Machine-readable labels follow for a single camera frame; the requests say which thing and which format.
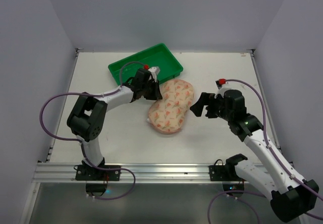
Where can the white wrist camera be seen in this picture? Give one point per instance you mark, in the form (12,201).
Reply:
(222,84)
(154,72)

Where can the green plastic tray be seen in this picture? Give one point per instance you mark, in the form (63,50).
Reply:
(155,56)

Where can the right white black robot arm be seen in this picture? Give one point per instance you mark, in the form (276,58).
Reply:
(289,193)

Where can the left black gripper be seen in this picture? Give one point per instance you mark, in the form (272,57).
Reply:
(149,88)

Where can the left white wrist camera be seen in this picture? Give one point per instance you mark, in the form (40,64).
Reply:
(154,72)

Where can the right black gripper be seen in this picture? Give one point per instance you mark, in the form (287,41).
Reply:
(209,107)

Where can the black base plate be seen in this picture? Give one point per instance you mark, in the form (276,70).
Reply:
(85,172)
(218,172)

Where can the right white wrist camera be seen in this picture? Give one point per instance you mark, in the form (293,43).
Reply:
(222,84)

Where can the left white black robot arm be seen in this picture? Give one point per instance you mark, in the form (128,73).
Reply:
(88,114)

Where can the aluminium mounting rail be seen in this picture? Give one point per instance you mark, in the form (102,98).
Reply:
(144,173)

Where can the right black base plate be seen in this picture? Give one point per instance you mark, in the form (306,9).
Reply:
(218,172)

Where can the peach patterned mesh laundry bag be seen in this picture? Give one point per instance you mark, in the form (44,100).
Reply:
(168,114)

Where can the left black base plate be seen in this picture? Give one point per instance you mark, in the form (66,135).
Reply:
(85,172)

